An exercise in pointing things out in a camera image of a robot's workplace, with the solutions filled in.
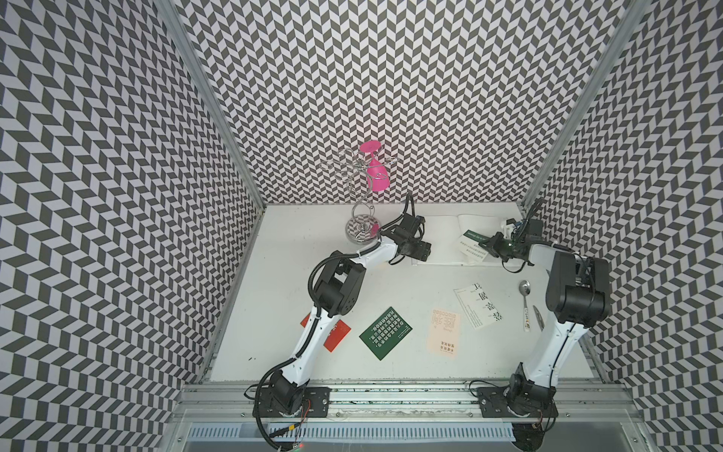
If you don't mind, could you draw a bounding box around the green white text card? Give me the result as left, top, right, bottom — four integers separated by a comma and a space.
455, 230, 491, 266

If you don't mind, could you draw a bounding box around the white photo album bicycle cover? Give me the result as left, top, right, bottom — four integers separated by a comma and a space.
412, 215, 506, 267

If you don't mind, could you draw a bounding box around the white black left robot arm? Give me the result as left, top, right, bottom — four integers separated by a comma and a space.
252, 193, 431, 416

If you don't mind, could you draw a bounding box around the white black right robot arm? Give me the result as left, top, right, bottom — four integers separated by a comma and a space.
476, 198, 612, 419

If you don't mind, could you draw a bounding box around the metal spoon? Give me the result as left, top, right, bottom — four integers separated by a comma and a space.
519, 280, 531, 333

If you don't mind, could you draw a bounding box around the pink plastic cup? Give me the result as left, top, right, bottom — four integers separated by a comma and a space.
360, 140, 390, 193

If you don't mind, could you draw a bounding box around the white calligraphy card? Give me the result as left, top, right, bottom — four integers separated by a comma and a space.
454, 284, 503, 331

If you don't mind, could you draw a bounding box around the dark green grid card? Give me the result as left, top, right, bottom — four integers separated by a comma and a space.
360, 307, 412, 361

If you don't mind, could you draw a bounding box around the pale pink card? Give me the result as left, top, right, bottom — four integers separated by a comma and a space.
427, 309, 461, 358

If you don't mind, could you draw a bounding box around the red square card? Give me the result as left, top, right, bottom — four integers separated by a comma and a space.
295, 313, 351, 354

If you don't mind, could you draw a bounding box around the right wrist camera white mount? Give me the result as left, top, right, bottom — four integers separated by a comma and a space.
502, 218, 523, 239

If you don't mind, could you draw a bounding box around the chrome wire cup stand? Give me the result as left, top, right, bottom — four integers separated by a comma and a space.
321, 144, 391, 245

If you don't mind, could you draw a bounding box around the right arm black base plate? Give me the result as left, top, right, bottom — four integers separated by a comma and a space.
474, 386, 559, 419

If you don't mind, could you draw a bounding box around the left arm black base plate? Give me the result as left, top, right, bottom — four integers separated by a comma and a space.
252, 387, 331, 418

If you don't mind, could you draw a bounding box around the aluminium front rail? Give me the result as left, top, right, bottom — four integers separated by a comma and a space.
169, 379, 643, 423

